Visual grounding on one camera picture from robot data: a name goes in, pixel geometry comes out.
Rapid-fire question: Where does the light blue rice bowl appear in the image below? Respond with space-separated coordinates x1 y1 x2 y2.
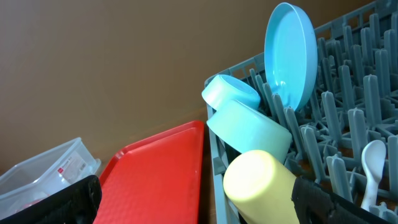
201 74 261 110

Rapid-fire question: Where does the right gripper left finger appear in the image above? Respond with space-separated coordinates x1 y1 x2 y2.
1 175 102 224

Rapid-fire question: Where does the yellow plastic cup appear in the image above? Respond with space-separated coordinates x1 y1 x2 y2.
223 150 299 224

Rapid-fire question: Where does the green bowl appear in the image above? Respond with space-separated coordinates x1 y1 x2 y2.
206 100 292 163

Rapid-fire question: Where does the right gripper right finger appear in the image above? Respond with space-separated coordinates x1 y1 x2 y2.
291 177 389 224

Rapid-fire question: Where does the grey dishwasher rack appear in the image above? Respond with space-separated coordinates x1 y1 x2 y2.
224 1 397 223

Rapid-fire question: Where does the red serving tray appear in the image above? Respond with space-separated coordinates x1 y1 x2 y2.
95 121 205 224

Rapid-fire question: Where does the large light blue plate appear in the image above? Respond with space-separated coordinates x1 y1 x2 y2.
264 2 318 110

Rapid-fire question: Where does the white plastic spoon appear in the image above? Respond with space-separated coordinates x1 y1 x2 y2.
361 140 386 211

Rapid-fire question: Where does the clear plastic bin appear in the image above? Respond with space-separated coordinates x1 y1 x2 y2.
1 138 101 219

